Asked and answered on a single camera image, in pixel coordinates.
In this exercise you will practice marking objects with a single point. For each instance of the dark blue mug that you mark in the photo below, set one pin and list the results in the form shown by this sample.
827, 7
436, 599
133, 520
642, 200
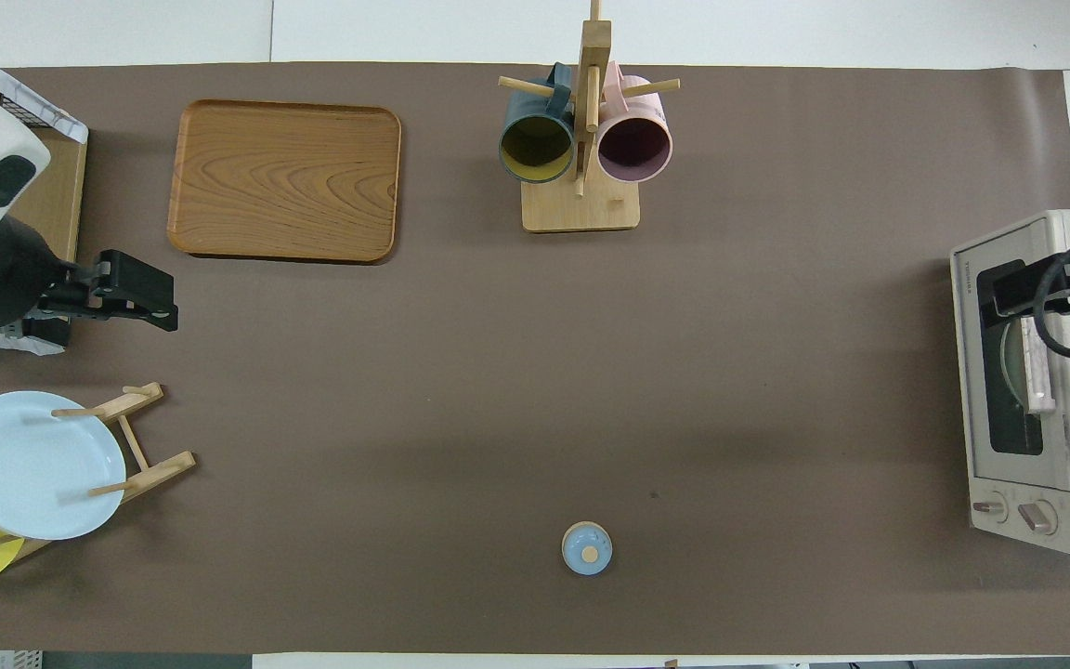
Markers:
535, 149

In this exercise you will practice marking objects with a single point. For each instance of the wooden mug tree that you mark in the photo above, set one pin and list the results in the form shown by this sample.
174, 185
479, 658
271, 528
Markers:
581, 209

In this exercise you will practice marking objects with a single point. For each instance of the light blue plate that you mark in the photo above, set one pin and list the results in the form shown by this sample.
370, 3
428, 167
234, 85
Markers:
33, 465

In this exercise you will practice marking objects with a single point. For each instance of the wooden plate rack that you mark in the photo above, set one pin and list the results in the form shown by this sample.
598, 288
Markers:
150, 469

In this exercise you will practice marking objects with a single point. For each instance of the pale green plate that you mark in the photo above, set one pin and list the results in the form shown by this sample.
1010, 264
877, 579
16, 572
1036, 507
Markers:
1013, 367

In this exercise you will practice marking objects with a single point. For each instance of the dark wooden board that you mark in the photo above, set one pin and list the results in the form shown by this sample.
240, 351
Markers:
66, 195

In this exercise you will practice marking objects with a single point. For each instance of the brown wooden tray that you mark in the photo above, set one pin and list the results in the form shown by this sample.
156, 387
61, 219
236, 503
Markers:
284, 181

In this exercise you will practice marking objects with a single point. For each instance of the small blue lid cork knob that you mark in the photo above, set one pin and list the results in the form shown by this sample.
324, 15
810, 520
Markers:
586, 550

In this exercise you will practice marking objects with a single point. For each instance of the brown table mat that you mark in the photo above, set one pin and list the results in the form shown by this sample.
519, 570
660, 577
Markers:
498, 372

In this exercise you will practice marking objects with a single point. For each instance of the pink mug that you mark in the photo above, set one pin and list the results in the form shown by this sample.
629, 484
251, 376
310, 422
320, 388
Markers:
635, 149

